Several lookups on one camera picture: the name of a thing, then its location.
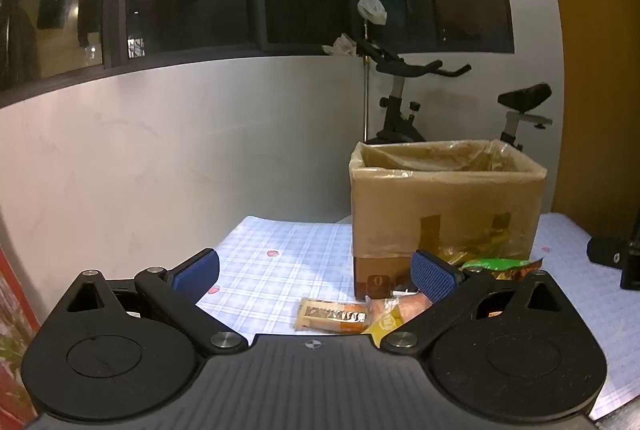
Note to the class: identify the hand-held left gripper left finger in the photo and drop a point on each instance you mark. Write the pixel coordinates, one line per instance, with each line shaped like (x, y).
(197, 271)

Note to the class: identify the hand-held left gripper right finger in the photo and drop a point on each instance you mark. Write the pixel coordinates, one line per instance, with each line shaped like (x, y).
(432, 278)

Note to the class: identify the green snack bag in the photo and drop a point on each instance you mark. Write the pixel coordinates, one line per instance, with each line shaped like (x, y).
(487, 265)

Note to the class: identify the cardboard box with panda print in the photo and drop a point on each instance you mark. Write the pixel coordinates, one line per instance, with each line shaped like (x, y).
(375, 274)

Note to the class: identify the yellow orange snack packet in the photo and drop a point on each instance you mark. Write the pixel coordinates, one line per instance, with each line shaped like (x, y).
(387, 323)

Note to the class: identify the plaid strawberry tablecloth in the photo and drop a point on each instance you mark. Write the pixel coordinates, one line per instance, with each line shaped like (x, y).
(280, 260)

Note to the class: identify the beige brown snack bar packet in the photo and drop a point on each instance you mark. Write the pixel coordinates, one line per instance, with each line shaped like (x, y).
(325, 314)

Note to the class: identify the black exercise bike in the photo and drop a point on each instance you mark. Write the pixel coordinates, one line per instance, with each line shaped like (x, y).
(395, 130)

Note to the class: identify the metal pole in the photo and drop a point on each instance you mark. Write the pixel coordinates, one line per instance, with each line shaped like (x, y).
(367, 100)

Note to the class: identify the orange panel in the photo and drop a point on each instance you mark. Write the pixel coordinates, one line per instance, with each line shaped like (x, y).
(600, 60)

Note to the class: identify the red printed panel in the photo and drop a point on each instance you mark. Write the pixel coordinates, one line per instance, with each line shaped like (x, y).
(12, 335)

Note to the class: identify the crumpled white tissue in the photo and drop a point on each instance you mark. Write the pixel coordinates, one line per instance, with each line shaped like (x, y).
(342, 45)

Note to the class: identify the white plastic bag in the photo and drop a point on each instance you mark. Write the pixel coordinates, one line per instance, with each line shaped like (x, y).
(372, 9)

